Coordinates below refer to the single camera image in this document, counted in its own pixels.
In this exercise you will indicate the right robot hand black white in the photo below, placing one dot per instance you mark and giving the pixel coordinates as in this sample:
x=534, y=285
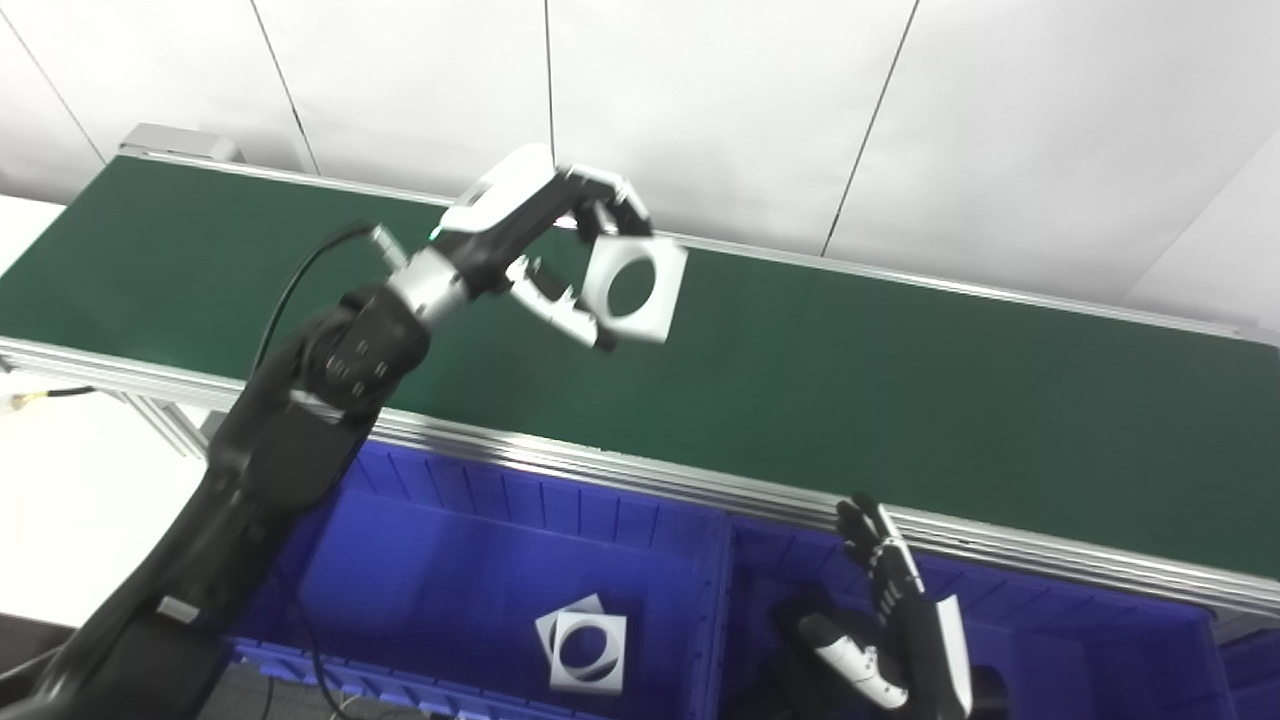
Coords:
x=925, y=650

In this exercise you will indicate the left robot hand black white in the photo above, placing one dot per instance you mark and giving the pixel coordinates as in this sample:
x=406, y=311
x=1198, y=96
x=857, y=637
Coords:
x=500, y=225

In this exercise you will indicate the white square part with hole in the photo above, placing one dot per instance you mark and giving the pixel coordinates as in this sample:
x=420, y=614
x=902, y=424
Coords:
x=665, y=300
x=558, y=612
x=590, y=683

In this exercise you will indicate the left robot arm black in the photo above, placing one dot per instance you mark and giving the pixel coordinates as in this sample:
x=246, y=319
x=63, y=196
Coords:
x=280, y=430

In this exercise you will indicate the black cylinder part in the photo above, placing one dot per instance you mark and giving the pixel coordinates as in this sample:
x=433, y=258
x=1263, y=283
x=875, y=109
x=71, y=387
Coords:
x=800, y=670

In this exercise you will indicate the blue plastic bin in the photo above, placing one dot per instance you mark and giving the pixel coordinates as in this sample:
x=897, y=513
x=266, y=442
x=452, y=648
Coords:
x=1255, y=675
x=450, y=580
x=1100, y=650

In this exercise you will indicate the green conveyor belt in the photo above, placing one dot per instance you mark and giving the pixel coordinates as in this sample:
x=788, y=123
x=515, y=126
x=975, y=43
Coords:
x=850, y=400
x=650, y=470

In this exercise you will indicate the aluminium conveyor leg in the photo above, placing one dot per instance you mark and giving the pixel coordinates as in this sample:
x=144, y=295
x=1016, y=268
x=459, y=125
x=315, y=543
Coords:
x=165, y=425

